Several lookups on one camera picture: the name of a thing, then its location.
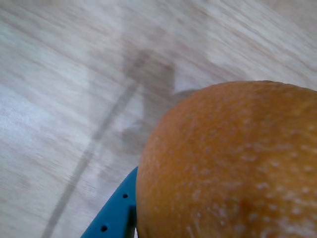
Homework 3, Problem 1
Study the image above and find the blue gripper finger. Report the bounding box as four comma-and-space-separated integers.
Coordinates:
79, 166, 139, 238

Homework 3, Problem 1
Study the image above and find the large pebbly orange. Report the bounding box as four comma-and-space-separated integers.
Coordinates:
135, 79, 317, 238

